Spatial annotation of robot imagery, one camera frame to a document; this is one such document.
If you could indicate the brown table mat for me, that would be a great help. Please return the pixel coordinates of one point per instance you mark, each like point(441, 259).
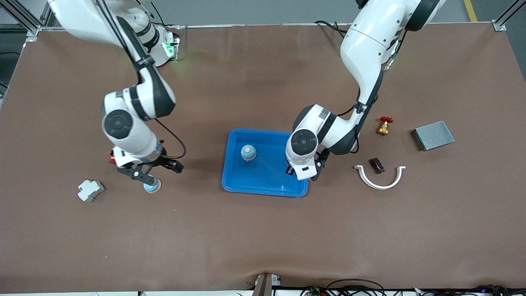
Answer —
point(263, 238)

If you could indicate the red button with orange base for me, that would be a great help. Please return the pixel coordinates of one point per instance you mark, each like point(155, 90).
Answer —
point(111, 160)

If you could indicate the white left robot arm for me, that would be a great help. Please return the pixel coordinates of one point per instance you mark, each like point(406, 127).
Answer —
point(370, 45)

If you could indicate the blue plastic tray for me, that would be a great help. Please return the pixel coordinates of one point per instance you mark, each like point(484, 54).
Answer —
point(267, 176)

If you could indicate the dark brown electrolytic capacitor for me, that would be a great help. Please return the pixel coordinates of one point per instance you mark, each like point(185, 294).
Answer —
point(377, 165)

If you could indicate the white circuit breaker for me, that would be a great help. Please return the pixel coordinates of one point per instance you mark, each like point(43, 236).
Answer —
point(91, 191)

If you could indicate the grey table edge bracket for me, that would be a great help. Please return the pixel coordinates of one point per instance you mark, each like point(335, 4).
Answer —
point(265, 284)

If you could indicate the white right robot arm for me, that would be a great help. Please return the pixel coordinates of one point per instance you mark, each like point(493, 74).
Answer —
point(139, 139)

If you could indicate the blue bell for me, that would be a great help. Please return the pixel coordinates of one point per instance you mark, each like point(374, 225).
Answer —
point(151, 188)
point(248, 153)

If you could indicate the grey metal box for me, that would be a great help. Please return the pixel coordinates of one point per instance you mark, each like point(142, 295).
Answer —
point(433, 135)

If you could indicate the white semicircular pipe clamp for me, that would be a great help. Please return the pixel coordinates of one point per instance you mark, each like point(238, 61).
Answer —
point(380, 186)

